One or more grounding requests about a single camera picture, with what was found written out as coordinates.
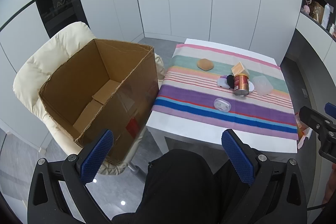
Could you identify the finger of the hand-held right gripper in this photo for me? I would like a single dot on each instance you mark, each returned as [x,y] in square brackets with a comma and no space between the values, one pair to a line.
[315,120]
[330,108]

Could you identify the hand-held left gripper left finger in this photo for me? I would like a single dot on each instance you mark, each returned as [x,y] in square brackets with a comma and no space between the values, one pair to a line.
[95,158]

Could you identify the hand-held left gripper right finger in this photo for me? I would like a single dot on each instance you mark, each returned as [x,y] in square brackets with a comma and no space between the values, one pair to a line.
[237,158]

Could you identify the round clear plastic case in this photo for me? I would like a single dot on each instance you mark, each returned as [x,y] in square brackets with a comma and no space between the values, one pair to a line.
[222,104]

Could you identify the clear plastic container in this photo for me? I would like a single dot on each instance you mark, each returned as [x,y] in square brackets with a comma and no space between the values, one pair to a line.
[262,85]

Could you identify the red metal can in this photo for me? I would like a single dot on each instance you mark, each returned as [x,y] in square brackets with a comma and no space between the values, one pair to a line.
[241,83]

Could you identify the white translucent plastic case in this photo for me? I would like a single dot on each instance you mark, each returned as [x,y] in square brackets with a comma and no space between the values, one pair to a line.
[221,83]

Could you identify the black round puff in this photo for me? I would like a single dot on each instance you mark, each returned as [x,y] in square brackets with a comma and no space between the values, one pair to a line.
[230,81]

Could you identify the purple capped tube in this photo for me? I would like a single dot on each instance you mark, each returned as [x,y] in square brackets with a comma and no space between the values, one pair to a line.
[223,77]

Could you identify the brown cardboard box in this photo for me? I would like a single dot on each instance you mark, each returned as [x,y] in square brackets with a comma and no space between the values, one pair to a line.
[105,69]

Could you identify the beige orange cube box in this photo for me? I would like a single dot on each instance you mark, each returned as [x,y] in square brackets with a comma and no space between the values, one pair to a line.
[240,67]

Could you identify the brown bread bun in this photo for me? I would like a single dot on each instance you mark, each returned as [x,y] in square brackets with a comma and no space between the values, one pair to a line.
[205,64]

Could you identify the person's right hand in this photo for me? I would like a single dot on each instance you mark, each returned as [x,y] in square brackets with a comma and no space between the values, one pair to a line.
[331,190]

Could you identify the red and white tag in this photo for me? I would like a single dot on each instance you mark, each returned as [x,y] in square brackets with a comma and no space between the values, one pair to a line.
[302,129]

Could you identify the person's legs black trousers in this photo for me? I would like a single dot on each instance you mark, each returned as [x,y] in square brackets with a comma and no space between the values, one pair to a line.
[178,187]

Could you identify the striped colourful cloth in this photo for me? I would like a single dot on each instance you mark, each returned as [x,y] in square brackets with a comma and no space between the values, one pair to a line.
[199,98]

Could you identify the white plastic item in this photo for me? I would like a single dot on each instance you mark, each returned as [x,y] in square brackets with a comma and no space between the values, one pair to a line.
[251,87]

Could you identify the small white bottle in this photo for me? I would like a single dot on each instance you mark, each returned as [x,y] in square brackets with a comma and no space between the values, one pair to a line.
[332,29]

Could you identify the white tall bottle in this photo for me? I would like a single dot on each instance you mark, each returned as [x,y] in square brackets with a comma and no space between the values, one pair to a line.
[326,15]

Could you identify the pink plush toy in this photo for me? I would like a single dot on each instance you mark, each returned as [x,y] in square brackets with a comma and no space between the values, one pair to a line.
[306,9]

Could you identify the cream padded chair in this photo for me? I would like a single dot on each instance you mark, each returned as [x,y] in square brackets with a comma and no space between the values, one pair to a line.
[52,50]

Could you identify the wall socket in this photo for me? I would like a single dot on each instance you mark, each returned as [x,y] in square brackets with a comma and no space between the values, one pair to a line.
[304,93]

